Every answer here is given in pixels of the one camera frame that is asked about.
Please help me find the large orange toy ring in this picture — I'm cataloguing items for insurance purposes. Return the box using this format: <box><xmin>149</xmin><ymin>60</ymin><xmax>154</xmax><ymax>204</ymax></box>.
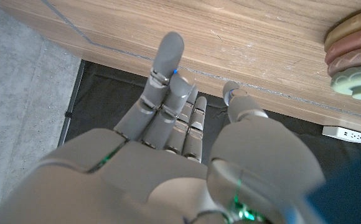
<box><xmin>323</xmin><ymin>6</ymin><xmax>361</xmax><ymax>53</ymax></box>

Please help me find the black backdrop curtain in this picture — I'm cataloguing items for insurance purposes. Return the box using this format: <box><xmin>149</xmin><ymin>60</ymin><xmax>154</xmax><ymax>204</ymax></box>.
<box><xmin>57</xmin><ymin>59</ymin><xmax>361</xmax><ymax>194</ymax></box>

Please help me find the white power strip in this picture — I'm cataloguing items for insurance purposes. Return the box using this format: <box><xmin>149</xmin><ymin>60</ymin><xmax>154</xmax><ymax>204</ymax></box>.
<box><xmin>322</xmin><ymin>125</ymin><xmax>361</xmax><ymax>144</ymax></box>

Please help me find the black backdrop stand pole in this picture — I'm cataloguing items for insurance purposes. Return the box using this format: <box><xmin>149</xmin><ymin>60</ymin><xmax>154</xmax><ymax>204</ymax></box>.
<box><xmin>57</xmin><ymin>60</ymin><xmax>87</xmax><ymax>147</ymax></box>

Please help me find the sage green toy ring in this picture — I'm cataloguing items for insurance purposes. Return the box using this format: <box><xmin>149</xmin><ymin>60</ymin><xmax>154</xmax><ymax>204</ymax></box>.
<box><xmin>330</xmin><ymin>63</ymin><xmax>361</xmax><ymax>101</ymax></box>

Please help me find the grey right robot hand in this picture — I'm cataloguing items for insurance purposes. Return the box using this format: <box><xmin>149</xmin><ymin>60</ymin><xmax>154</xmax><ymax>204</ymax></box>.
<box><xmin>0</xmin><ymin>30</ymin><xmax>326</xmax><ymax>224</ymax></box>

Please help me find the dusty pink toy ring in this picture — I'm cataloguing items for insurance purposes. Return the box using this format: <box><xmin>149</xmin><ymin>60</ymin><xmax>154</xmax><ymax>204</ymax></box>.
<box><xmin>327</xmin><ymin>44</ymin><xmax>361</xmax><ymax>78</ymax></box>

